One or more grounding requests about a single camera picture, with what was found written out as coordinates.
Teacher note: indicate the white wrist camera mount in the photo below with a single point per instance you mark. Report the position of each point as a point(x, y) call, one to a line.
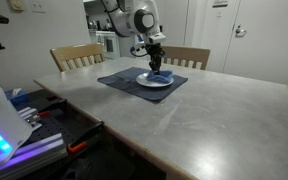
point(157, 38)

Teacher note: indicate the black perforated breadboard plate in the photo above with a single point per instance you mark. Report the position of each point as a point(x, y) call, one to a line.
point(60, 128)

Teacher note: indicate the white door sign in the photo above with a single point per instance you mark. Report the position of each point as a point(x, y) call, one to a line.
point(220, 4)

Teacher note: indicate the blue tissue box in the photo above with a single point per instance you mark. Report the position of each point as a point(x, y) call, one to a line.
point(17, 99)

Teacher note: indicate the stacked aluminium extrusion blocks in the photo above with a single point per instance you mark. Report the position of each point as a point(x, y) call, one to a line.
point(29, 115)

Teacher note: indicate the white round plate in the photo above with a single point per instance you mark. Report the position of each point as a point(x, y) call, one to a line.
point(142, 80)

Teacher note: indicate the blue towel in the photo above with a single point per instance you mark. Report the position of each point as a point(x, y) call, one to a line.
point(160, 77)

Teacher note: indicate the light wooden slat-back chair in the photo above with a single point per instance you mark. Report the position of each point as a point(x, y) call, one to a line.
point(190, 53)
point(77, 51)

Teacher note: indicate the black coffee maker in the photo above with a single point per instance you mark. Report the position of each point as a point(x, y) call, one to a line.
point(98, 26)

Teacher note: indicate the white kitchen stove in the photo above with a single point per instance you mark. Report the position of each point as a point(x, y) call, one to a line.
point(110, 46)

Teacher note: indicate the small black wall switch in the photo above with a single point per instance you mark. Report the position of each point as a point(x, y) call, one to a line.
point(161, 29)

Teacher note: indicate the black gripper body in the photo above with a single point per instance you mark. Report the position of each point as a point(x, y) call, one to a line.
point(155, 51)

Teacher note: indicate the dark blue cloth placemat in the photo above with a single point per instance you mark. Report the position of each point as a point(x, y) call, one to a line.
point(150, 95)

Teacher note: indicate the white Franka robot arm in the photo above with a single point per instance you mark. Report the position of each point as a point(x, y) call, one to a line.
point(130, 16)

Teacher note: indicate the beige wall thermostat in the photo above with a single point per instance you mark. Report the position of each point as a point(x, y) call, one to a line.
point(17, 4)

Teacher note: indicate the grey kitchen base cabinet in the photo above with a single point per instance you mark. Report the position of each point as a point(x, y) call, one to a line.
point(125, 46)

